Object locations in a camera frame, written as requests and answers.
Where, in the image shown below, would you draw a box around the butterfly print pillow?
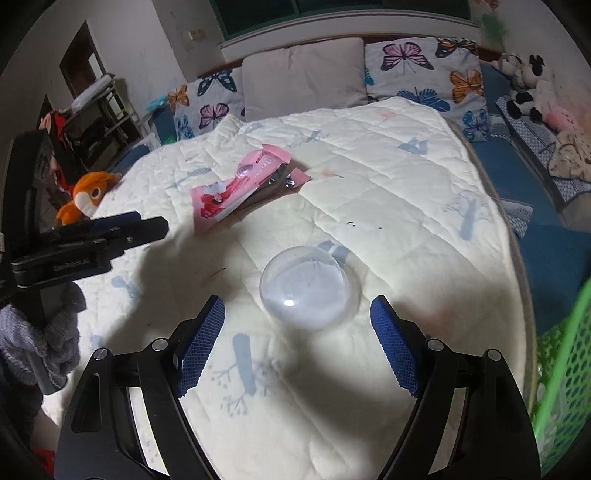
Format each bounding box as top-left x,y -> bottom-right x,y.
167,69 -> 245,139
365,36 -> 491,143

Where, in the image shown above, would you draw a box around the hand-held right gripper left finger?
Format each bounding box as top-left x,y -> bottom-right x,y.
55,294 -> 227,480

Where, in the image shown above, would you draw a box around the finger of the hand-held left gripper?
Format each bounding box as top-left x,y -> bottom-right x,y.
90,211 -> 141,228
58,217 -> 169,259

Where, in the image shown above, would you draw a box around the pink packet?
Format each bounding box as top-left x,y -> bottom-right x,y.
190,144 -> 291,236

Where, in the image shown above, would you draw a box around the dark wooden door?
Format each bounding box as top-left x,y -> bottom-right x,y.
60,21 -> 105,100

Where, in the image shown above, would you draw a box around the clear plastic dome lid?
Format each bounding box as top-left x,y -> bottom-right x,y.
259,246 -> 361,330

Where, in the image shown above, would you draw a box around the white quilted blanket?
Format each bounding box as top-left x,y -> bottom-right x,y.
46,96 -> 532,480

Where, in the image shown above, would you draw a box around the green plastic basket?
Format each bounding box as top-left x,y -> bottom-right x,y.
529,279 -> 591,476

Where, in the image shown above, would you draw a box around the blue bed sheet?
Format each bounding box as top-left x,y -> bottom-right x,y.
471,62 -> 591,324

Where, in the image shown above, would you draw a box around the red pink hanging clothes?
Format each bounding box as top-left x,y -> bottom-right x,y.
39,111 -> 70,176

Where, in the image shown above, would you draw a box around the green framed window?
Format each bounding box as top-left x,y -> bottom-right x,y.
208,0 -> 472,40

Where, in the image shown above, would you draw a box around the orange plush toy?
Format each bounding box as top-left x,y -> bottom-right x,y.
55,172 -> 123,227

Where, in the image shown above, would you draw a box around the black white plush toy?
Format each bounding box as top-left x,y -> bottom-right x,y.
492,53 -> 555,123

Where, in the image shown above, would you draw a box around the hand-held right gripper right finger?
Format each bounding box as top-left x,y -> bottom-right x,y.
369,295 -> 541,480

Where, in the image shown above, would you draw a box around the spotted beige plush toy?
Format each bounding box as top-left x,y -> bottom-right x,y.
549,129 -> 591,178

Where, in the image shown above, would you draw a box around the blue checked cloth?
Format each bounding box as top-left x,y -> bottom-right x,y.
496,95 -> 591,204

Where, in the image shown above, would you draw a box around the beige pillow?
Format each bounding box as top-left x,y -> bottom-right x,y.
242,38 -> 368,121

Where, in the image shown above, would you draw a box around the person's left hand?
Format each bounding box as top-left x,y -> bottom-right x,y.
0,281 -> 87,386

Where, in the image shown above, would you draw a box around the pink plush toy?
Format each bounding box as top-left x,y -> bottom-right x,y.
542,104 -> 578,130

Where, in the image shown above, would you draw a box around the metal shelf rack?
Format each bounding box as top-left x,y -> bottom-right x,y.
60,74 -> 139,171

